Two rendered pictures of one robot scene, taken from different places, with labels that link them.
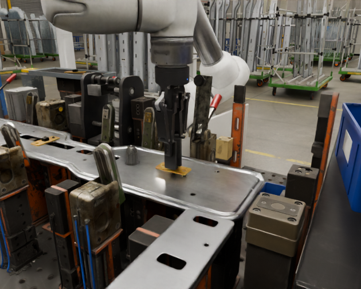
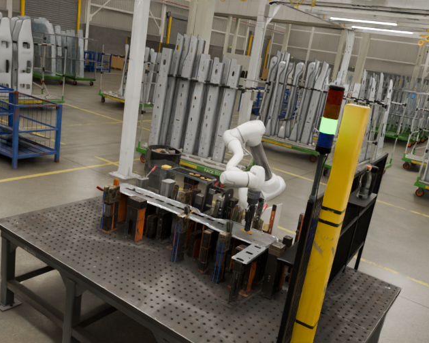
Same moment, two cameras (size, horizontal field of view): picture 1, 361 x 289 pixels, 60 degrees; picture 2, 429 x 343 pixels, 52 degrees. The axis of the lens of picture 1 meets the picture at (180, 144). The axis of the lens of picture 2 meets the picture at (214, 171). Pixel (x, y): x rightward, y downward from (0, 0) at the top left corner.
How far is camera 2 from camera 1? 2.26 m
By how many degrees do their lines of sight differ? 5
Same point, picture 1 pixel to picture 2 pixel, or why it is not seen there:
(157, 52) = (250, 194)
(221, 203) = (262, 243)
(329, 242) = (288, 254)
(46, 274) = (188, 265)
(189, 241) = (253, 250)
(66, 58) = (130, 117)
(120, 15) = (242, 185)
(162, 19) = (253, 186)
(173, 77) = (253, 202)
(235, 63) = (278, 181)
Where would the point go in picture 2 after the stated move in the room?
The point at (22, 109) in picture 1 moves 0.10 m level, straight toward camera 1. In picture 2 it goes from (169, 191) to (173, 196)
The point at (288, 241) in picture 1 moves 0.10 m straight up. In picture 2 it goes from (278, 252) to (281, 237)
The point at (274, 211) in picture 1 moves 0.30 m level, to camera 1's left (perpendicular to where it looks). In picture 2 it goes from (276, 245) to (228, 237)
